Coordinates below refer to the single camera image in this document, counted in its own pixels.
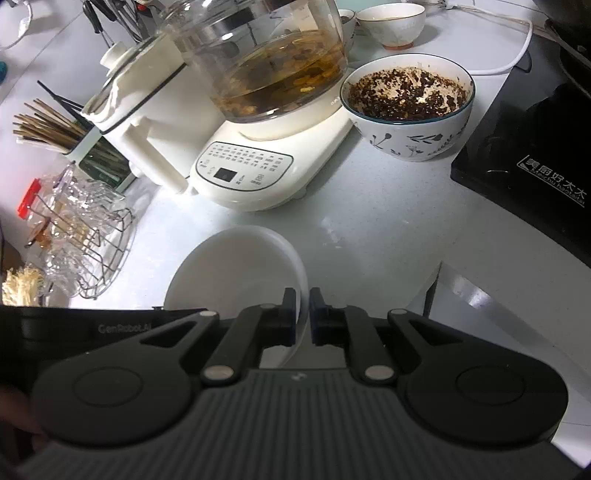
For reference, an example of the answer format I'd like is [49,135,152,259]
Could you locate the red lid glass jar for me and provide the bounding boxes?
[17,177,70,251]

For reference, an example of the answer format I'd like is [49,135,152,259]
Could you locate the black wok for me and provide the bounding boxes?
[530,0,591,49]

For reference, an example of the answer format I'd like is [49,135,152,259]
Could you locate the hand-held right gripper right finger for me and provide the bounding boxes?
[308,287,459,385]

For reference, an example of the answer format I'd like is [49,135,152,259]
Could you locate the chili sauce bowl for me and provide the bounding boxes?
[340,54,476,162]

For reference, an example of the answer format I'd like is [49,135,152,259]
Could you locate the wire rack with glass cups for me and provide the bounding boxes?
[25,161,127,296]

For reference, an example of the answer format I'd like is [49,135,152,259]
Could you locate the steel cleaver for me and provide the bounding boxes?
[419,260,591,386]

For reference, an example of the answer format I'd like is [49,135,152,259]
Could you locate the glass health kettle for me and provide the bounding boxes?
[157,0,357,213]

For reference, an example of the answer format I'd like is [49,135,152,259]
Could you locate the white electric cooking pot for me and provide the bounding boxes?
[81,31,223,198]

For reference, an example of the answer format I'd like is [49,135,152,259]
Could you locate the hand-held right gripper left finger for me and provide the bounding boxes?
[140,287,299,387]

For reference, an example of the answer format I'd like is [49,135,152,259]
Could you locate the green chopstick holder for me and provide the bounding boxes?
[73,126,140,193]

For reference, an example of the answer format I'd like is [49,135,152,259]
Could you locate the round wire cup rack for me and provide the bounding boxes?
[33,194,138,299]

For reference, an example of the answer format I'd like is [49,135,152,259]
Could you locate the bundle of chopsticks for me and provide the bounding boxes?
[12,80,95,154]

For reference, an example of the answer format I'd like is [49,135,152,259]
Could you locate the black induction cooker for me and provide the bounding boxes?
[449,18,591,269]

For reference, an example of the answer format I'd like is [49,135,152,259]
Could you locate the white power cable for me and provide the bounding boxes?
[425,17,549,76]

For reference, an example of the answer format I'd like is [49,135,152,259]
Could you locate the hanging kitchen utensils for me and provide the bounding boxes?
[82,0,155,44]

